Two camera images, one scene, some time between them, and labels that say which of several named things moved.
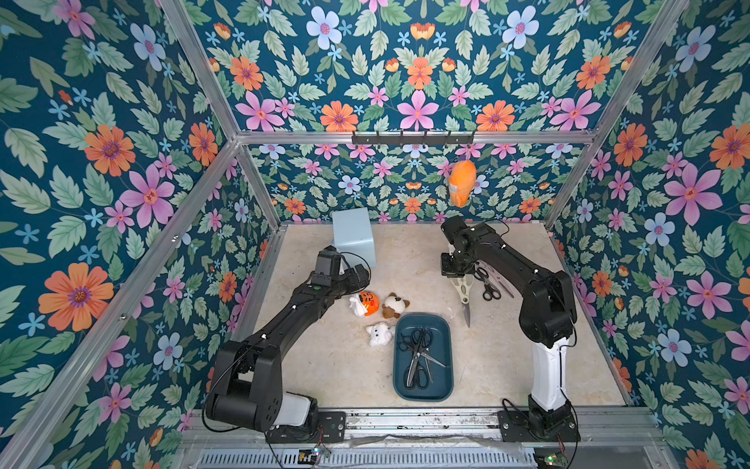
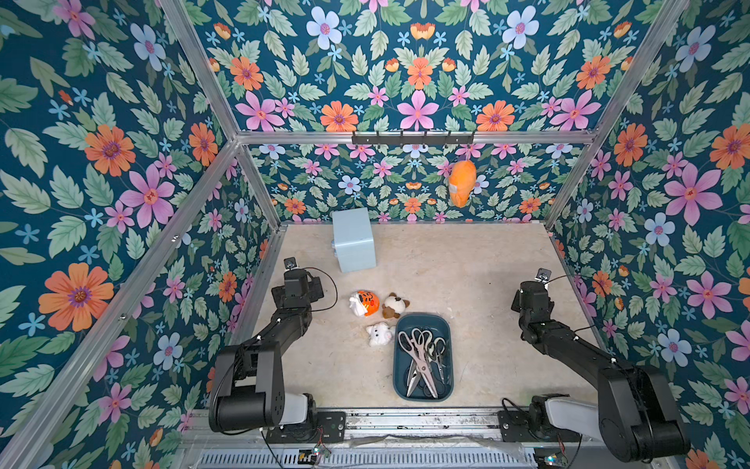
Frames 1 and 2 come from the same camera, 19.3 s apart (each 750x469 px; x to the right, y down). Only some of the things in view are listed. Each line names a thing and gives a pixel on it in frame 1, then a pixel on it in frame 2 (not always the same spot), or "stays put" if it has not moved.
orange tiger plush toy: (363, 303) stays put
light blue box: (353, 236) stays put
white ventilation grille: (368, 459) stays put
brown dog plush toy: (394, 306) stays put
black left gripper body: (348, 282) to (312, 289)
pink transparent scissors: (490, 269) to (417, 346)
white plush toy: (380, 334) stays put
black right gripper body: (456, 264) to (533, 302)
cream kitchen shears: (464, 287) to (414, 345)
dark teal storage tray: (441, 389) stays put
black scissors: (490, 289) to (435, 350)
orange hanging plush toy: (462, 183) stays put
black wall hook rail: (413, 140) stays put
